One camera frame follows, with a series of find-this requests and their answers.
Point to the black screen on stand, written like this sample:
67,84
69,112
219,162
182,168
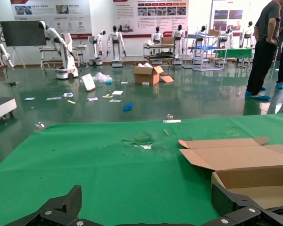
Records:
23,33

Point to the wall poster with dark pictures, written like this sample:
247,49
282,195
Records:
228,14

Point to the green table cloth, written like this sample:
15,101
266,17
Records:
96,164

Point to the wall poster with photos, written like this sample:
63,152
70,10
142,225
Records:
52,16

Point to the small metal binder clip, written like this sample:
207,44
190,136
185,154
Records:
39,125

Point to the white workbench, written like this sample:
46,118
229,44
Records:
52,53

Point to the cardboard box with holed flap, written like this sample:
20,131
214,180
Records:
250,160

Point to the binder clip with white bar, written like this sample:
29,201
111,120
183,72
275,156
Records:
171,121

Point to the white metal rack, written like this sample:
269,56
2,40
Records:
202,58

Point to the table with green cover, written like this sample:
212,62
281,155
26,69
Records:
235,53

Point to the open large cardboard carton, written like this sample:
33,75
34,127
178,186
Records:
145,75

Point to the wall poster with red header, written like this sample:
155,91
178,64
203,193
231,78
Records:
151,16

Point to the metal shelf cart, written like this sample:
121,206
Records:
159,55

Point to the person in grey t-shirt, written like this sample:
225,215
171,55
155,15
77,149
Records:
266,35

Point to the white paper sheet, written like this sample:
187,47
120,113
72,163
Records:
29,99
115,101
53,98
117,92
93,99

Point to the blue white leaflet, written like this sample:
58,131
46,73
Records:
68,94

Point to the flat cardboard piece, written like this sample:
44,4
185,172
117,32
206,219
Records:
167,78

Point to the white industrial robot arm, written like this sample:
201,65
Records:
0,47

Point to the yellow square tape mark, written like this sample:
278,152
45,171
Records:
232,133

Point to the loose blue shoe cover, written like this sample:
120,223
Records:
128,106

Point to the white tilted box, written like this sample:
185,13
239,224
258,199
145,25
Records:
88,82

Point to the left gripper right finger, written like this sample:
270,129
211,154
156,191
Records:
233,207

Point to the yellow paper strip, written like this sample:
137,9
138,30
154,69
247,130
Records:
71,102
107,96

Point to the tan tape strip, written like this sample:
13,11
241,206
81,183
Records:
166,132

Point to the clear plastic bag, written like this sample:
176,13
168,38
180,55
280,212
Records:
102,77

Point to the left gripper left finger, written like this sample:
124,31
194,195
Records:
61,207

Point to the white wheeled platform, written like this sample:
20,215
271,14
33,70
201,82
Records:
2,106

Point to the white humanoid robot on pedestal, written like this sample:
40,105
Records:
66,56

